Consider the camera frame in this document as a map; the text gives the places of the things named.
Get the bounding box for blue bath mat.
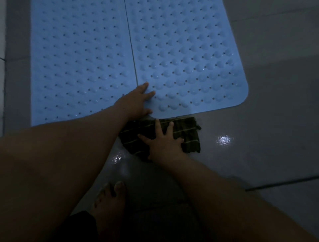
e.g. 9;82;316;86
30;0;139;127
124;0;250;120

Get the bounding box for person's left forearm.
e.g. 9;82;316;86
0;103;130;242

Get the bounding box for person's right forearm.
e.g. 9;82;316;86
159;153;319;242

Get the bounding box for person's black trousers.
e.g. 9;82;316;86
52;210;99;242

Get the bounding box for person's right hand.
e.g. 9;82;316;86
137;119;187;165

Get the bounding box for person's left foot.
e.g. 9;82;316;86
91;181;128;242

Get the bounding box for dark striped cloth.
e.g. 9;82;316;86
119;116;202;163

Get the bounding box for person's left hand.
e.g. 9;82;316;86
113;81;156;121

